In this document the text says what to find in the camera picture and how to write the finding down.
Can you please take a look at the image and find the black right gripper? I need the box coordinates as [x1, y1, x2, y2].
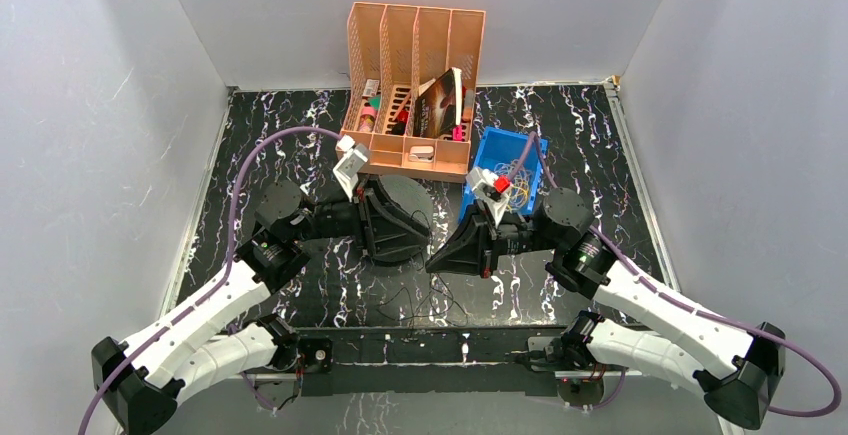
[424, 198, 563, 279]

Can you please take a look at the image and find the grey filament spool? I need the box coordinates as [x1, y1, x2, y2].
[354, 175, 433, 266]

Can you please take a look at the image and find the black thin wire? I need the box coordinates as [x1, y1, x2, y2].
[374, 209, 472, 344]

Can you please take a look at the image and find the blue plastic bin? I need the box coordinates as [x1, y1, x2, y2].
[472, 127, 543, 216]

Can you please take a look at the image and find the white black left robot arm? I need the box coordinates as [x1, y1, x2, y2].
[92, 175, 433, 434]

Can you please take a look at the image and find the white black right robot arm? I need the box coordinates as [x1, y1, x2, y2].
[425, 188, 785, 430]

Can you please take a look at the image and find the white pink stapler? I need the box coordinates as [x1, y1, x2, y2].
[408, 145, 435, 163]

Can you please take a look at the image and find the red black bottle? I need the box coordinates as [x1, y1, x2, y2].
[389, 110, 409, 136]

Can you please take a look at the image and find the pink sticker roll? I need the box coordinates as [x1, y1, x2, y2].
[357, 105, 378, 133]

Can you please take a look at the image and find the dark book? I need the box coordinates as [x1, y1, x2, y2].
[412, 67, 464, 139]

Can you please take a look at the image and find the pink desk organizer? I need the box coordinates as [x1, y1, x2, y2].
[341, 2, 486, 183]

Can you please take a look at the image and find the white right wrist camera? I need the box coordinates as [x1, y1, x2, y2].
[466, 167, 512, 227]

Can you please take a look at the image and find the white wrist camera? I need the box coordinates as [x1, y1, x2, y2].
[333, 135, 370, 201]
[466, 167, 512, 227]

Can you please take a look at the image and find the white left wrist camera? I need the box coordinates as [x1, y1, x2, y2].
[333, 135, 370, 201]

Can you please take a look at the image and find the yellow wire bundle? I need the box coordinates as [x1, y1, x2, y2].
[493, 161, 537, 211]

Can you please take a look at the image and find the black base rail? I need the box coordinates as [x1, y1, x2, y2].
[251, 325, 631, 400]

